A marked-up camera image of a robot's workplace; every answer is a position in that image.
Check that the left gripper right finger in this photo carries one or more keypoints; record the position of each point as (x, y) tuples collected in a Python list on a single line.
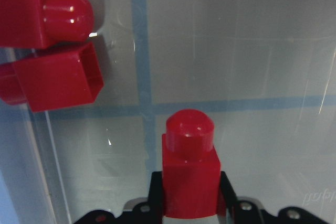
[(226, 195)]

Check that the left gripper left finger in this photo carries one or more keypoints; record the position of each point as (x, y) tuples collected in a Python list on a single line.
[(156, 192)]

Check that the red block from tray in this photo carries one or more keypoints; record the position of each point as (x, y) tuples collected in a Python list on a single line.
[(190, 166)]

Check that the clear plastic storage box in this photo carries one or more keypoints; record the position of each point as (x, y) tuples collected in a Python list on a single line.
[(263, 70)]

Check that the red block lower left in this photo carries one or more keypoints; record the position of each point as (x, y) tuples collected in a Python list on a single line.
[(55, 78)]

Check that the red block middle left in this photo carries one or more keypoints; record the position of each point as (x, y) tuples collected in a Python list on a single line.
[(40, 24)]

